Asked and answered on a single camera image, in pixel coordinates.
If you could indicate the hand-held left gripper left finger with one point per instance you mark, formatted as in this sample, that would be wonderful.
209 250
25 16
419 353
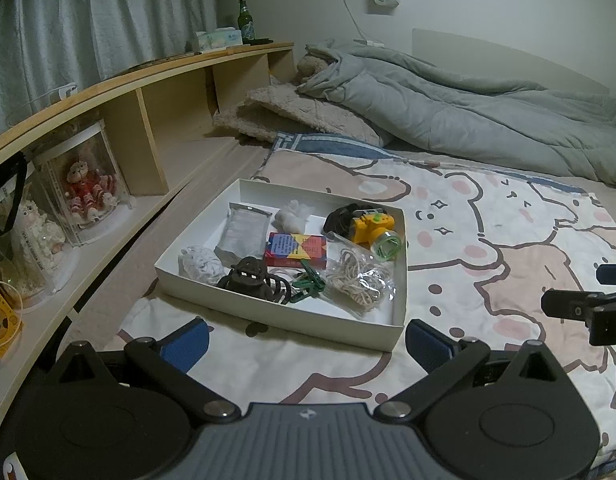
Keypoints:
188 344

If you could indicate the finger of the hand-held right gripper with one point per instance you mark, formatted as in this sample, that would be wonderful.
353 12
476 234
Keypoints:
612 275
567 305

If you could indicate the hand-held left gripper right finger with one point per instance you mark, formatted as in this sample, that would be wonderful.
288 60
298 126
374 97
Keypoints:
427 346

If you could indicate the white crocheted pouch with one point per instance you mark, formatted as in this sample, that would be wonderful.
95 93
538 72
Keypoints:
200 262

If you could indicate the dark brown hair claw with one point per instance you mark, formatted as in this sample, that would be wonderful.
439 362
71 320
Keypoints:
248 275

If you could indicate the white shallow cardboard box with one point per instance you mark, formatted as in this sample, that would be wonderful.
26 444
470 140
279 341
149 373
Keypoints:
288 317

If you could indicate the grey foil packet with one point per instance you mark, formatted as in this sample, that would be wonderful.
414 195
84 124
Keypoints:
240 232

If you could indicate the green plastic clip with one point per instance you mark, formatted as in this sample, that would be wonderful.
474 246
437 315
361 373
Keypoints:
308 285

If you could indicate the colourful playing card box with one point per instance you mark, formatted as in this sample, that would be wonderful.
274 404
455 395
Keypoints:
295 249

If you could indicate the white cotton ball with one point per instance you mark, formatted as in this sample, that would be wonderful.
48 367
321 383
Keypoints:
288 217

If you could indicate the cartoon bear printed blanket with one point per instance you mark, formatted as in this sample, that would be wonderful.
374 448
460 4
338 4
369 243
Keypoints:
487 240

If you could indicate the white doll in clear case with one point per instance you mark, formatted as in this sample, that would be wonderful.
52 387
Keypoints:
38 235

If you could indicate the yellow and black printed box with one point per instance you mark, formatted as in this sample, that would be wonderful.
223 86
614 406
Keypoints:
3 320

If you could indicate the red doll in clear case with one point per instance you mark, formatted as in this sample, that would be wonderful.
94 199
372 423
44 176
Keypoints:
88 185

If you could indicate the grey green comforter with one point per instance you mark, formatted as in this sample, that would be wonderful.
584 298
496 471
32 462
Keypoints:
462 110

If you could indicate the wooden bedside shelf unit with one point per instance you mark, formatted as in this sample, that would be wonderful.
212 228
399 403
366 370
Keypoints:
178 105

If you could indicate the cream headboard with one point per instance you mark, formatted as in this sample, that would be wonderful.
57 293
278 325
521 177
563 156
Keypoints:
487 55

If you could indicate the beige fluffy blanket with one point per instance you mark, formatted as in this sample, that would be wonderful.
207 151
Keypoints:
298 115

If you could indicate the white charger plug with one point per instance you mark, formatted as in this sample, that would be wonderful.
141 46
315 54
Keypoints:
68 92

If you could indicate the brown plush toy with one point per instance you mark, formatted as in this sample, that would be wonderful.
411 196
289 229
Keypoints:
310 67

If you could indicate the pale tissue box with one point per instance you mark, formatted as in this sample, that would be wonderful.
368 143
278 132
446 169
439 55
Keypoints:
220 39

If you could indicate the green glass bottle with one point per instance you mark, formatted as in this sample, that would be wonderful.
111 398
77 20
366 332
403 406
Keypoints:
246 25

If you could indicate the grey window curtain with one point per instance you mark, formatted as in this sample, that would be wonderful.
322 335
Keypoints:
88 25

